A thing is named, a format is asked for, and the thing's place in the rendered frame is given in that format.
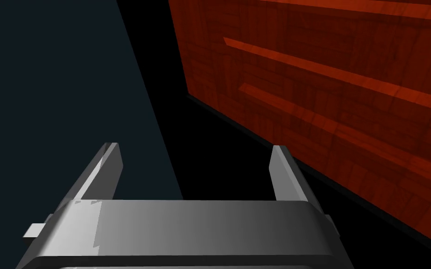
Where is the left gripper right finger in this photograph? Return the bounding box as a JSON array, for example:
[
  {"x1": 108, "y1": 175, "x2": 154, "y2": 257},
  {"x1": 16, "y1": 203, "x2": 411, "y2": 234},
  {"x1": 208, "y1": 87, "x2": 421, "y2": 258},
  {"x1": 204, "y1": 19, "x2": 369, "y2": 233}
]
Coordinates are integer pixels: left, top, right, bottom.
[{"x1": 268, "y1": 145, "x2": 309, "y2": 203}]

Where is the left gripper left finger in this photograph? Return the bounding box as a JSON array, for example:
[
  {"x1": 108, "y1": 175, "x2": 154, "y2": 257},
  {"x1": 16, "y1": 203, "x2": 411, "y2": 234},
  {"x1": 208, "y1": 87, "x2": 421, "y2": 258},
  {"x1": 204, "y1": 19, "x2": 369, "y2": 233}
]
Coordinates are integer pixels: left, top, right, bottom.
[{"x1": 63, "y1": 142, "x2": 123, "y2": 202}]

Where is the red-brown wooden cupboard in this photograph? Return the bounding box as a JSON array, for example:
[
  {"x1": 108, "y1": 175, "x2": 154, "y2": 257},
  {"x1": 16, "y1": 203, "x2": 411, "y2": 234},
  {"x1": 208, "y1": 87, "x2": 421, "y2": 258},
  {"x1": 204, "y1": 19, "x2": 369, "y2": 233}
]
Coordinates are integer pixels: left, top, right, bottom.
[{"x1": 167, "y1": 0, "x2": 431, "y2": 255}]

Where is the red-brown wooden bar handle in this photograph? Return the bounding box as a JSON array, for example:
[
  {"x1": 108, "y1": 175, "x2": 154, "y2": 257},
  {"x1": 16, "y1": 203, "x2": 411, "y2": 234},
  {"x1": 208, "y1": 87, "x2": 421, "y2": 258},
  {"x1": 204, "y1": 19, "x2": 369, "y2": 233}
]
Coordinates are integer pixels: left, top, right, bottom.
[
  {"x1": 223, "y1": 36, "x2": 431, "y2": 114},
  {"x1": 259, "y1": 0, "x2": 431, "y2": 23},
  {"x1": 238, "y1": 83, "x2": 431, "y2": 192}
]

